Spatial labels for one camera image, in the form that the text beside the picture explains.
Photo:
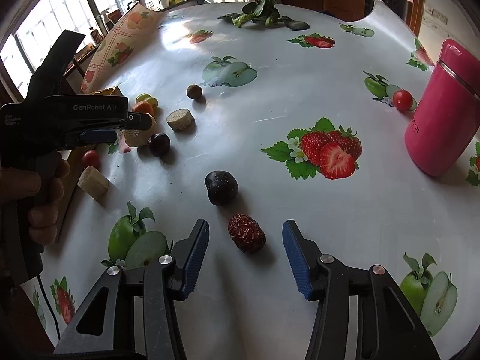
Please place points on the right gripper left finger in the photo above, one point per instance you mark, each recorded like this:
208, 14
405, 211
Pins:
103, 325

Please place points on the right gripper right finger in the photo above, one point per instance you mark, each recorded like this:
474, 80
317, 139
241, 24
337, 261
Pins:
387, 325

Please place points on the red cherry tomato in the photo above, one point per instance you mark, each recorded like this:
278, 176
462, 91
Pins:
402, 100
91, 159

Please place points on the beige banana chunk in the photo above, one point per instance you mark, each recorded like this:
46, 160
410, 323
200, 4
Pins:
93, 182
180, 120
135, 138

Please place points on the small orange tangerine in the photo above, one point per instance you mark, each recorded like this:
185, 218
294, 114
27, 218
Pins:
143, 107

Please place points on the green grape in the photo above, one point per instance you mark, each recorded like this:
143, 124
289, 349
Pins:
147, 98

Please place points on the dark plum small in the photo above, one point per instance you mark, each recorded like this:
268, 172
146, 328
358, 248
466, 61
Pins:
159, 144

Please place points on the red dried jujube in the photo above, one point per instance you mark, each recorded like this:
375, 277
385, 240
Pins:
246, 234

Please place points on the brown kiwi berry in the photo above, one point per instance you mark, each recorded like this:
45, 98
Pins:
194, 92

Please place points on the left hand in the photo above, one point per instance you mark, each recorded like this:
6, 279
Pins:
36, 197

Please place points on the yellow rimmed cardboard tray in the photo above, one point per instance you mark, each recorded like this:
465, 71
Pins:
113, 91

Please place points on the spray bottle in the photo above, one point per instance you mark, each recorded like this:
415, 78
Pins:
106, 20

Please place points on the fruit print tablecloth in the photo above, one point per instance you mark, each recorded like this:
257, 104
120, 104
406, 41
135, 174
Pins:
302, 132

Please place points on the pink thermos bottle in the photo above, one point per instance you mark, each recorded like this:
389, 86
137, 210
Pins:
447, 116

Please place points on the green leafy vegetable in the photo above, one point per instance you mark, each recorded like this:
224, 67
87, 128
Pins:
265, 13

